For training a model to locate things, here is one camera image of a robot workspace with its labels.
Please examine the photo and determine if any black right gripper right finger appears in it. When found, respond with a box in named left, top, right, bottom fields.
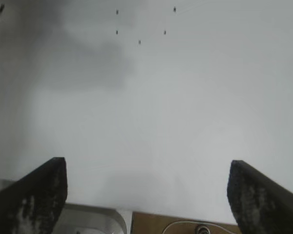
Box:
left=226, top=159, right=293, bottom=234

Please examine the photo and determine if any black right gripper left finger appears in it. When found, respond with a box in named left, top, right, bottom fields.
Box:
left=0, top=157, right=68, bottom=234

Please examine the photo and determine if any brown wooden board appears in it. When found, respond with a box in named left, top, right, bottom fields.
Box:
left=131, top=211, right=240, bottom=234

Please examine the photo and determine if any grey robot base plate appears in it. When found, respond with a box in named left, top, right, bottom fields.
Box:
left=0, top=177, right=128, bottom=234

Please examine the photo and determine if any thin white cable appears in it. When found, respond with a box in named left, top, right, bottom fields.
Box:
left=162, top=220, right=236, bottom=234

